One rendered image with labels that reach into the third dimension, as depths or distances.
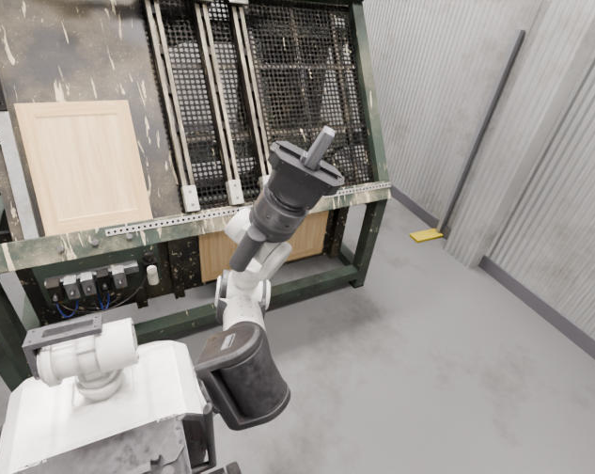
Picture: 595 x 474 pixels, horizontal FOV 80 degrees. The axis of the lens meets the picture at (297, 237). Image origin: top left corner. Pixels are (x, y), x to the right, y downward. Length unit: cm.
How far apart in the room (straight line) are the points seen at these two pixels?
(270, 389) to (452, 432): 177
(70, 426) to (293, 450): 154
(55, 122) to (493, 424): 268
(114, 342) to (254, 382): 23
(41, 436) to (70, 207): 134
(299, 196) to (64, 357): 39
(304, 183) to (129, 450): 44
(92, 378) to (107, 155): 140
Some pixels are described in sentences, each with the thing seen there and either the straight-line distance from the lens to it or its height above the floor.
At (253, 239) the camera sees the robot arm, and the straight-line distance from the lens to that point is 59.
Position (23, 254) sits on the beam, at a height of 86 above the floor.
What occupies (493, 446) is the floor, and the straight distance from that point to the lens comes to 241.
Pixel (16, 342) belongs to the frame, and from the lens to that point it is 220.
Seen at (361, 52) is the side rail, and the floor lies 157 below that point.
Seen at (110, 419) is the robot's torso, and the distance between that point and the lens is 61.
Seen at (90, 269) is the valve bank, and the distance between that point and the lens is 186.
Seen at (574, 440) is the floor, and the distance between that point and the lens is 271.
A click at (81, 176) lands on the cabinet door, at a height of 109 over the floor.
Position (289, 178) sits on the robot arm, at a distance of 55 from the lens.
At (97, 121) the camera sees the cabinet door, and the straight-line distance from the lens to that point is 192.
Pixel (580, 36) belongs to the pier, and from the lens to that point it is 290.
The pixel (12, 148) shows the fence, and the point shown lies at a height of 122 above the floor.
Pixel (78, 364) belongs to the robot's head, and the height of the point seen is 146.
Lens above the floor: 189
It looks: 36 degrees down
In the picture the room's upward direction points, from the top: 7 degrees clockwise
